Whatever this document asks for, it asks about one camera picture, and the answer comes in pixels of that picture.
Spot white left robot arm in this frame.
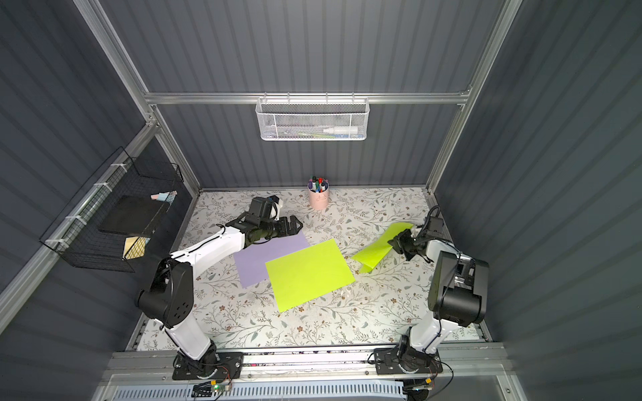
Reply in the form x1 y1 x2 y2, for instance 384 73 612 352
135 212 304 362

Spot aluminium mounting rail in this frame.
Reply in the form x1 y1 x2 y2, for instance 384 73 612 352
100 342 515 385

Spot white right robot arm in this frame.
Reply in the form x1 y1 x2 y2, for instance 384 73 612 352
389 230 489 363

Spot pink pen cup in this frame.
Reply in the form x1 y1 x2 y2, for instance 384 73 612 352
308 189 329 211

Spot lavender paper sheet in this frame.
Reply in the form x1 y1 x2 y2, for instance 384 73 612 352
233 233 310 288

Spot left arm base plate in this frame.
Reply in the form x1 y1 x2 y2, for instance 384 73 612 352
172 351 244 381

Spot yellow sticky note pad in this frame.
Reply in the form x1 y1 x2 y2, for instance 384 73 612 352
123 237 150 260

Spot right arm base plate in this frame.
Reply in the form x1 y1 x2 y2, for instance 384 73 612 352
374 347 443 375

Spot white wire mesh basket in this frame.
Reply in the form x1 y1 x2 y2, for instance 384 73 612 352
255 98 370 141

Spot lime green paper sheet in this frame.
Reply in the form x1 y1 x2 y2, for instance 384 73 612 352
266 239 355 312

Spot black wire wall basket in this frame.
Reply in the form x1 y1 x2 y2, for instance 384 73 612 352
40 155 186 273

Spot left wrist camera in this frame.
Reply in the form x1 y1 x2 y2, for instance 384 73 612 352
249 195 283 220

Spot white bottle in basket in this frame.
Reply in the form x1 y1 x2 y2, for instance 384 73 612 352
323 126 359 137

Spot black notebook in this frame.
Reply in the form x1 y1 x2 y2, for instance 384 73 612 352
99 195 170 236

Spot pastel sticky notes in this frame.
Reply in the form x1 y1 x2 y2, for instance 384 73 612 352
150 190 177 203

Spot colored markers in cup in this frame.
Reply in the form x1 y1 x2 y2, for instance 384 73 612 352
308 175 329 193

